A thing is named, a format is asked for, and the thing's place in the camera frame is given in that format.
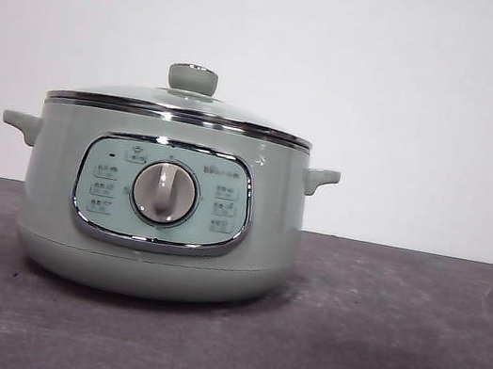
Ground glass lid with green knob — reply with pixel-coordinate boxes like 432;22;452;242
44;39;325;152

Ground pale green electric cooking pot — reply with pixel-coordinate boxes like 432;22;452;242
0;86;347;329

